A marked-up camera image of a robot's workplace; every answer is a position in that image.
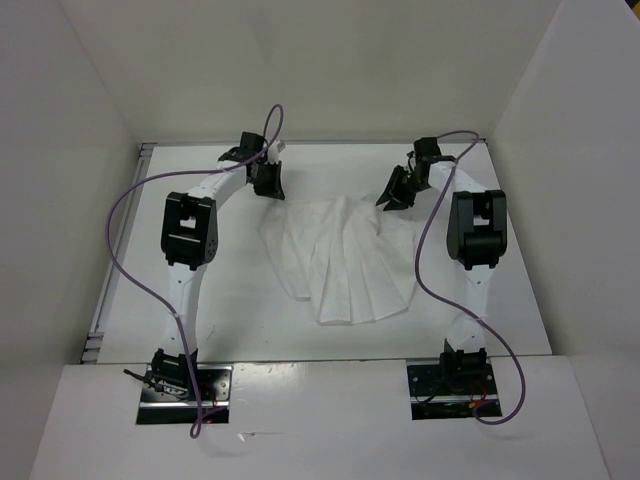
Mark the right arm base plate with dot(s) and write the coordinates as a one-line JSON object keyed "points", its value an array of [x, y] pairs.
{"points": [[437, 396]]}

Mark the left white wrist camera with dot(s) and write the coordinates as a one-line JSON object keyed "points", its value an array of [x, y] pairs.
{"points": [[274, 151]]}

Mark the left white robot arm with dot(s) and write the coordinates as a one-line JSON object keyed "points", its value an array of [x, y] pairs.
{"points": [[189, 241]]}

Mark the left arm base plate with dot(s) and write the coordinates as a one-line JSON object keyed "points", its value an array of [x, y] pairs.
{"points": [[166, 405]]}

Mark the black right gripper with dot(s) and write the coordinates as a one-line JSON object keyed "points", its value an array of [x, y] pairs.
{"points": [[393, 183]]}

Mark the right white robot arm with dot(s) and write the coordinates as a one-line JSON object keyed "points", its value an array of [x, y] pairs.
{"points": [[476, 239]]}

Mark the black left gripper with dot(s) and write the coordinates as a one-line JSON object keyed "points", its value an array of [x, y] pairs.
{"points": [[273, 190]]}

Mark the white pleated skirt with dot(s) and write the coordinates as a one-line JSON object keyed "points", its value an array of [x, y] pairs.
{"points": [[350, 261]]}

